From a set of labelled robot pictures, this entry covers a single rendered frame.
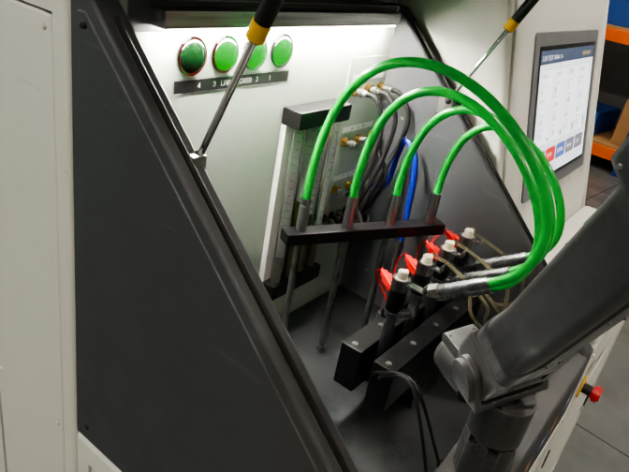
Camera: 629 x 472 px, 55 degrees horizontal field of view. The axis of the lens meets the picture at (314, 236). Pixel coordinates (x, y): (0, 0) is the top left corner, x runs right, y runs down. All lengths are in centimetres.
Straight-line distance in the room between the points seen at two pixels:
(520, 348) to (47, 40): 62
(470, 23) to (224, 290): 75
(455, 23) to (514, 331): 79
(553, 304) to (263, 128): 63
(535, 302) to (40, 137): 64
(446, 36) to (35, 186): 77
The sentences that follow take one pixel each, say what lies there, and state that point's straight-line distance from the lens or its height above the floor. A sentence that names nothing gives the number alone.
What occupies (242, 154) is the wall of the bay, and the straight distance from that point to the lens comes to 97.
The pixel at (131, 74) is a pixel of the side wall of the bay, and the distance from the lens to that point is 69.
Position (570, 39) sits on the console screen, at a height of 143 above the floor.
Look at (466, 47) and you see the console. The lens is 121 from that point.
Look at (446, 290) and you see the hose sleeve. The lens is 89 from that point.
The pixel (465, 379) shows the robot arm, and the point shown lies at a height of 121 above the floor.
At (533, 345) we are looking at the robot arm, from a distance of 50.
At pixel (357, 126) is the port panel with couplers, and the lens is 120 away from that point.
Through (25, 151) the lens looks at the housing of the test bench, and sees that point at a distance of 91.
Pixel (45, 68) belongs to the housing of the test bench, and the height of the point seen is 135.
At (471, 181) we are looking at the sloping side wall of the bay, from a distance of 119.
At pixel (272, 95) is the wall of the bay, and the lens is 98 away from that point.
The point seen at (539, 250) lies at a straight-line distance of 82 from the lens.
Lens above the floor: 155
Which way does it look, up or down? 27 degrees down
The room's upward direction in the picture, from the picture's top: 11 degrees clockwise
